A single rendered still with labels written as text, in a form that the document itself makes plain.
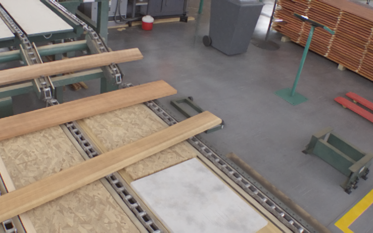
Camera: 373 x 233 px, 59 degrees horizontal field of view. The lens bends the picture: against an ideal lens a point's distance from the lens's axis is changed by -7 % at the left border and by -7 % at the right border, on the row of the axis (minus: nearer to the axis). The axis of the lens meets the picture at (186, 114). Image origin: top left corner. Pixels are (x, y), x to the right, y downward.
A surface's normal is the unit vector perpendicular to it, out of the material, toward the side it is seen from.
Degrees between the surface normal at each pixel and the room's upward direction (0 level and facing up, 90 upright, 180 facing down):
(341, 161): 90
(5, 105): 90
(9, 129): 0
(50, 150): 0
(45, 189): 0
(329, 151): 90
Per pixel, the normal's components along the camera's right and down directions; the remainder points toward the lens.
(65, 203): 0.14, -0.84
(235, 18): -0.78, 0.29
